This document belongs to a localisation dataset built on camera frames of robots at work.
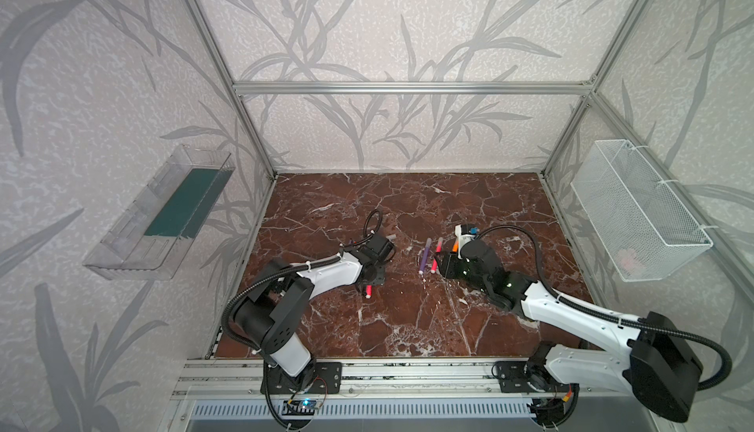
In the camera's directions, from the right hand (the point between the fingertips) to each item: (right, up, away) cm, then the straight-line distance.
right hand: (438, 246), depth 83 cm
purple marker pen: (-2, -5, +14) cm, 15 cm away
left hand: (-18, -8, +10) cm, 22 cm away
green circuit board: (-36, -38, -11) cm, 53 cm away
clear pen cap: (-14, 0, +19) cm, 23 cm away
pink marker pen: (-20, -15, +6) cm, 26 cm away
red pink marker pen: (+2, -4, +16) cm, 17 cm away
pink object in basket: (+47, -2, -9) cm, 48 cm away
